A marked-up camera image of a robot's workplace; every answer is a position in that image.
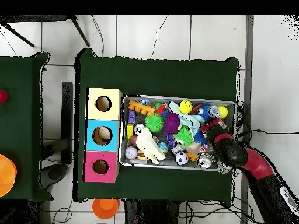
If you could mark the mint green cloth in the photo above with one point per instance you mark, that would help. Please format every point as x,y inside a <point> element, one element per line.
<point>188,121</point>

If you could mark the crushed silver drink can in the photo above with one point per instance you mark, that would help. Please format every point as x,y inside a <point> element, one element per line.
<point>224,169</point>

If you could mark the cream waffle cloth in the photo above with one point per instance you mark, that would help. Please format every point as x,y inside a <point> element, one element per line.
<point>148,145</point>

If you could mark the shallow clear mesh bin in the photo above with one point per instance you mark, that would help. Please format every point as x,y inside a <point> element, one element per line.
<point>163,166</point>

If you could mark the wooden three-hole box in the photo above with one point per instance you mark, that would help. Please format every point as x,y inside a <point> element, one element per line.
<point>114,144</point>

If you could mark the blue spiky ball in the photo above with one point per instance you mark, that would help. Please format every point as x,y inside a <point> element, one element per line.
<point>206,109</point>
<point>199,138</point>

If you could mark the yellow tennis ball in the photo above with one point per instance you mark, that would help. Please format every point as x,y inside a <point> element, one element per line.
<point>223,112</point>

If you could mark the green spiky ball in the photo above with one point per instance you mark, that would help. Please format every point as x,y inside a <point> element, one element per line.
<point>183,135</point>
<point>154,123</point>

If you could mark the smooth yellow ball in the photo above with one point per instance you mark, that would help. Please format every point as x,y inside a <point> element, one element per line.
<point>185,106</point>

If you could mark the black white soccer ball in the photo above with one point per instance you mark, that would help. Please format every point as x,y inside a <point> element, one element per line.
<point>181,158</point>

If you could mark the globe print ball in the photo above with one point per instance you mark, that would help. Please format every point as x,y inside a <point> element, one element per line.
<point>162,147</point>

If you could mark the dark green table cloth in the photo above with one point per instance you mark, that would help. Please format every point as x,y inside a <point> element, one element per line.
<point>151,77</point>
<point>21,77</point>

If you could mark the brown football toy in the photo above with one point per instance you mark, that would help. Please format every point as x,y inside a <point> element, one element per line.
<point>133,140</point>

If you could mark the white baseball toy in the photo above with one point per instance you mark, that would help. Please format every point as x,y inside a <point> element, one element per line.
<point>131,152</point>

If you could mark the black upright stand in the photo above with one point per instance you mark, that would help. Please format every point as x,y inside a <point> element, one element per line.
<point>67,116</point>

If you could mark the black tripod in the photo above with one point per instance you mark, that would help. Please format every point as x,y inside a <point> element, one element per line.
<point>79,31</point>

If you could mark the large orange plastic cup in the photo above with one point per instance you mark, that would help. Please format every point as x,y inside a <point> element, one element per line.
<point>7,175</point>

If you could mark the red plastic cup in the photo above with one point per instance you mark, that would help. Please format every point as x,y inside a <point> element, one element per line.
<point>2,96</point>

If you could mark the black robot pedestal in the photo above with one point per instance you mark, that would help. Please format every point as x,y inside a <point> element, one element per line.
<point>149,214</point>

